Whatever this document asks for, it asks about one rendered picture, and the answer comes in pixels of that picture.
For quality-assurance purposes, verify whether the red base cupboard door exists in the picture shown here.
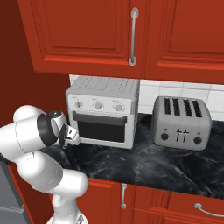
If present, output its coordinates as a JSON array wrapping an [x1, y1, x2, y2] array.
[[76, 178, 136, 224]]

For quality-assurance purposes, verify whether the silver toaster oven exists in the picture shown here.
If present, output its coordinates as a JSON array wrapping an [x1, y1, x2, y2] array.
[[65, 75, 141, 150]]

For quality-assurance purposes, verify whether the dark glass toaster oven door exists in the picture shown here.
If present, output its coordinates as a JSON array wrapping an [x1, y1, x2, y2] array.
[[72, 110, 129, 144]]

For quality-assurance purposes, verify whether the dark toaster oven door handle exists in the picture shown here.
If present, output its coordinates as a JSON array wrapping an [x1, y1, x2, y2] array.
[[72, 110, 128, 127]]

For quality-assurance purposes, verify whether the red drawer front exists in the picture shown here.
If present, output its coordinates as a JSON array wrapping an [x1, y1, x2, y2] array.
[[163, 191, 224, 224]]

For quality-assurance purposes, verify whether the silver base cupboard handle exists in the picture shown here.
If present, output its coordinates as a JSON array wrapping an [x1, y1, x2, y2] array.
[[120, 183, 128, 210]]

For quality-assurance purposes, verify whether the silver curved drawer handle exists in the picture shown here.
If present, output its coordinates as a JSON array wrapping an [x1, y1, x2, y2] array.
[[193, 202, 224, 219]]

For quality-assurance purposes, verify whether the silver four-slot toaster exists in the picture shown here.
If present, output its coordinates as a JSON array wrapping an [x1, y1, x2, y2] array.
[[150, 95, 214, 152]]

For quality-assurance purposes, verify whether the red cupboard door with handle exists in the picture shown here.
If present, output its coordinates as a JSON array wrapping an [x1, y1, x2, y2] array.
[[17, 0, 148, 79]]

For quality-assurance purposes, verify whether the silver cupboard bar handle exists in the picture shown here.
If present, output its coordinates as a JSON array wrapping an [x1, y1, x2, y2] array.
[[129, 7, 140, 67]]

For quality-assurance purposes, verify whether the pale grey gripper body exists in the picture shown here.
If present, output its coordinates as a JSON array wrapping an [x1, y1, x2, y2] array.
[[59, 123, 81, 150]]

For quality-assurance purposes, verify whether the grey appliance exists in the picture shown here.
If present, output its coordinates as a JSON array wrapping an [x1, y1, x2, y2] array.
[[0, 160, 32, 224]]

